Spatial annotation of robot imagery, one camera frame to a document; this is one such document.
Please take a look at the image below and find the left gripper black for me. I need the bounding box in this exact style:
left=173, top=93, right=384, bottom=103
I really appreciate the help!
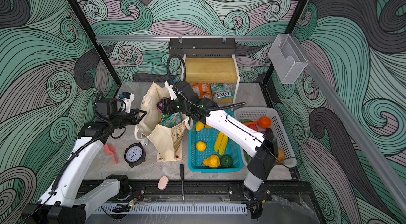
left=111, top=109, right=147, bottom=131

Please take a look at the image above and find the teal red snack bag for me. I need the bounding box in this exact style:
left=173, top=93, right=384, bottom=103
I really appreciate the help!
left=160, top=113, right=182, bottom=128

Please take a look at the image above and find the cream canvas grocery bag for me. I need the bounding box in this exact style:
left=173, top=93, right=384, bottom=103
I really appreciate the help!
left=134, top=82, right=192, bottom=162

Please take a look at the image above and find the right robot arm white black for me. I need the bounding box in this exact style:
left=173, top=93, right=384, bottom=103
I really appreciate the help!
left=156, top=54, right=279, bottom=193

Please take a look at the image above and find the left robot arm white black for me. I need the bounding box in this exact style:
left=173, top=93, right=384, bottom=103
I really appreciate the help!
left=21, top=92, right=147, bottom=224

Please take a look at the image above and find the orange snack bag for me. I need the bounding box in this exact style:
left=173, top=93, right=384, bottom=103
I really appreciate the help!
left=190, top=83, right=213, bottom=100

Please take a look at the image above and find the teal Fox's candy bag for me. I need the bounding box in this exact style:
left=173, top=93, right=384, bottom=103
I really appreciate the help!
left=210, top=83, right=234, bottom=101

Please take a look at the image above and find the white stapler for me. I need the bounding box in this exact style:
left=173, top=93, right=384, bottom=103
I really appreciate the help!
left=141, top=139, right=149, bottom=146

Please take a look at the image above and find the yellow lemon upper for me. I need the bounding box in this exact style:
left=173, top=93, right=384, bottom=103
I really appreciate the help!
left=195, top=121, right=205, bottom=132

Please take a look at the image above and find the yellow lemon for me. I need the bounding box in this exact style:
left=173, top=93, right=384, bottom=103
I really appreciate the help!
left=195, top=121, right=205, bottom=132
left=196, top=141, right=207, bottom=152

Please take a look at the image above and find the black alarm clock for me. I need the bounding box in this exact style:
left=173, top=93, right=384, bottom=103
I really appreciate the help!
left=124, top=143, right=146, bottom=168

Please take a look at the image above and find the white wooden two-tier shelf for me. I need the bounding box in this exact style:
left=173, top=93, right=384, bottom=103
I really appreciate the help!
left=181, top=55, right=241, bottom=104

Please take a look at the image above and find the pink plastic scoop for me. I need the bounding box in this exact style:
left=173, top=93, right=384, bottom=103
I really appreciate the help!
left=104, top=144, right=118, bottom=164

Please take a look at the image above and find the yellow lemon lower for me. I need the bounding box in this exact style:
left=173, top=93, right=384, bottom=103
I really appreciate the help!
left=196, top=141, right=207, bottom=152

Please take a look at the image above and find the black screwdriver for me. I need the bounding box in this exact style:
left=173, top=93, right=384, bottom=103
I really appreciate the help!
left=179, top=164, right=185, bottom=204

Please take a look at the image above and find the teal plastic basket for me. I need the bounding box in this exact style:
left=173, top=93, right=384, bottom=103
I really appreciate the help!
left=188, top=121, right=243, bottom=173

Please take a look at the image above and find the small yellow banana bunch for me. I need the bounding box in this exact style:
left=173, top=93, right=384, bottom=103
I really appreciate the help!
left=214, top=132, right=228, bottom=155

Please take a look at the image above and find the pink oval eraser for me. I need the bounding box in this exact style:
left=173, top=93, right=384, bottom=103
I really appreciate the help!
left=158, top=175, right=169, bottom=190

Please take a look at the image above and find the yellow pear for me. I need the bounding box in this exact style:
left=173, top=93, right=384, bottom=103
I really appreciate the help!
left=204, top=155, right=221, bottom=169

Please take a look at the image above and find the green avocado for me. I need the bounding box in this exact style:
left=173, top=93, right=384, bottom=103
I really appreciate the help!
left=220, top=155, right=233, bottom=169

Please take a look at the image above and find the orange carrot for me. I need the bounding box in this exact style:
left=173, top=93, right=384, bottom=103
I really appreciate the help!
left=244, top=121, right=258, bottom=127

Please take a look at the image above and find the red apple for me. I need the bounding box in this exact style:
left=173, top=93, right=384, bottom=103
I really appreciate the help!
left=248, top=125, right=259, bottom=132

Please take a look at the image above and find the orange tomato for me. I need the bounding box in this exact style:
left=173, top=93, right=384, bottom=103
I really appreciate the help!
left=257, top=116, right=272, bottom=129

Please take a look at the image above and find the white plastic basket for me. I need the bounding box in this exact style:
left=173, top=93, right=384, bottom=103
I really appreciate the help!
left=234, top=107, right=297, bottom=168

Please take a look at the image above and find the brown potato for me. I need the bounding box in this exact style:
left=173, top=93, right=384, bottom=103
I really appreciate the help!
left=276, top=148, right=285, bottom=165

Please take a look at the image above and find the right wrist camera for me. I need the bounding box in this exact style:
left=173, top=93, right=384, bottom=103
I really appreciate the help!
left=165, top=81, right=178, bottom=101

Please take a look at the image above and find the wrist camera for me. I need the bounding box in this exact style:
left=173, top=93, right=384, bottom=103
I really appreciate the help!
left=119, top=92, right=135, bottom=113
left=165, top=81, right=178, bottom=101

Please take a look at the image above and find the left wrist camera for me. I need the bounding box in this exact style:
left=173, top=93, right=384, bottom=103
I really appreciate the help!
left=119, top=92, right=135, bottom=113

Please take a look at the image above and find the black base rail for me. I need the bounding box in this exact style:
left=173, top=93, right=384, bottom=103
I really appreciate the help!
left=128, top=179, right=312, bottom=201

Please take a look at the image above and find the white cable duct strip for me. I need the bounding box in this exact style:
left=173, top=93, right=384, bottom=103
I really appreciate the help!
left=91, top=203, right=248, bottom=216

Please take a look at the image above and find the clear acrylic wall holder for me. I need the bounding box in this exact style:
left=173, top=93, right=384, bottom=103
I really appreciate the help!
left=268, top=34, right=308, bottom=85

